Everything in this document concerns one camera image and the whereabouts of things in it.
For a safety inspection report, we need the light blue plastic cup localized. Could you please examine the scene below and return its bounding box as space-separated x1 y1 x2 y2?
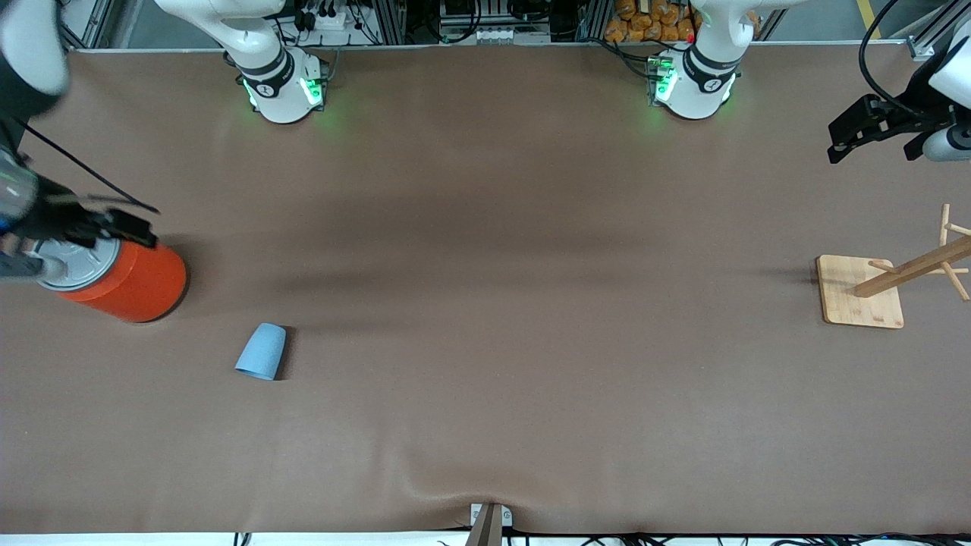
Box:
234 322 288 381

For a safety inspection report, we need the orange can with grey lid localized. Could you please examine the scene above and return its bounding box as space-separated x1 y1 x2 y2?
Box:
34 235 188 325

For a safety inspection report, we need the wooden mug tree rack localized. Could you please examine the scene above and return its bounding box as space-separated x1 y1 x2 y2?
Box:
815 203 971 330

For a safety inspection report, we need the orange snack bags pile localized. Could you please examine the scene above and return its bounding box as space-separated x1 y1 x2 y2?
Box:
604 0 700 43

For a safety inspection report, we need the brown table cover mat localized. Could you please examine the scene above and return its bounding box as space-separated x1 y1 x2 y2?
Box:
0 42 971 536

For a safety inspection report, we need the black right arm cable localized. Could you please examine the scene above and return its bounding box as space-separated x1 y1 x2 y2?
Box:
14 118 161 215

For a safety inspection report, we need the aluminium frame profile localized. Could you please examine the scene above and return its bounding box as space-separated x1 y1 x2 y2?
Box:
906 0 971 62
59 0 116 51
577 0 610 42
370 0 408 46

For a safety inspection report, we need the grey metal table bracket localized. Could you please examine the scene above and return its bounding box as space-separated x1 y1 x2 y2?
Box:
464 502 514 546

